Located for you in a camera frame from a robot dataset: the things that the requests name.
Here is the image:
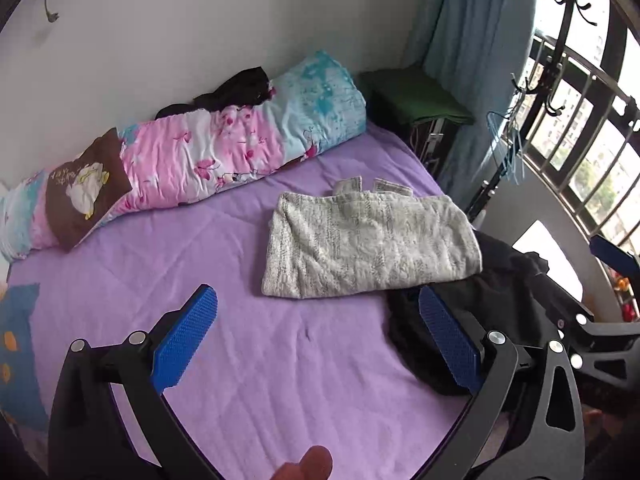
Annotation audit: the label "blue curtain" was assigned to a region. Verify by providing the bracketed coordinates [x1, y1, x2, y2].
[405, 0, 538, 216]

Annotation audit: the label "black jacket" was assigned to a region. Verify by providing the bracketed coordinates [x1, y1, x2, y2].
[385, 230, 586, 396]

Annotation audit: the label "blue orange print pillow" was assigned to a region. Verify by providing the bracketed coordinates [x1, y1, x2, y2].
[0, 282, 51, 431]

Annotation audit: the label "rolled floral quilt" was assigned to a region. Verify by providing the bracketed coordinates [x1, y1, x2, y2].
[0, 50, 368, 263]

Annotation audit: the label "red and orange toy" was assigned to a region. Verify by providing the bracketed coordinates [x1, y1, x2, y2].
[612, 272, 640, 322]

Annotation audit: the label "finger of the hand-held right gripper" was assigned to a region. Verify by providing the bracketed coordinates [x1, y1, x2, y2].
[589, 234, 640, 282]
[531, 271, 597, 334]

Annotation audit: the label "white board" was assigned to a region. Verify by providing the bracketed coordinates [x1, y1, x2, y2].
[512, 220, 583, 311]

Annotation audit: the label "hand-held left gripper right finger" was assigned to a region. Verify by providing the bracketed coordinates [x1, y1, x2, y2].
[415, 284, 587, 480]

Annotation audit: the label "black garment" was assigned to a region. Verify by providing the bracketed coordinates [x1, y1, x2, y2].
[155, 66, 271, 121]

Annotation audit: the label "metal window railing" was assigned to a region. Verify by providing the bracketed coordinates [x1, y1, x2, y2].
[520, 30, 640, 241]

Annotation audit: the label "green cloth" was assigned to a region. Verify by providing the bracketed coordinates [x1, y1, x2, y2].
[357, 67, 475, 126]

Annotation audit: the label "blue clothes hangers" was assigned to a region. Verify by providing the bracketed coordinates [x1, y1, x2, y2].
[487, 110, 528, 183]

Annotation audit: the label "brown duck print pillow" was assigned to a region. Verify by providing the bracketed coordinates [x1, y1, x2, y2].
[45, 127, 133, 252]

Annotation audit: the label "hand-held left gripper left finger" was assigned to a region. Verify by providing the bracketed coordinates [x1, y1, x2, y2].
[47, 284, 226, 480]

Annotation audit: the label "black window frame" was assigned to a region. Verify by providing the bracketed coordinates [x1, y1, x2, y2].
[520, 0, 640, 261]

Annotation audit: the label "grey knit jacket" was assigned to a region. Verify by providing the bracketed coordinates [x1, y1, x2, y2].
[261, 176, 483, 300]

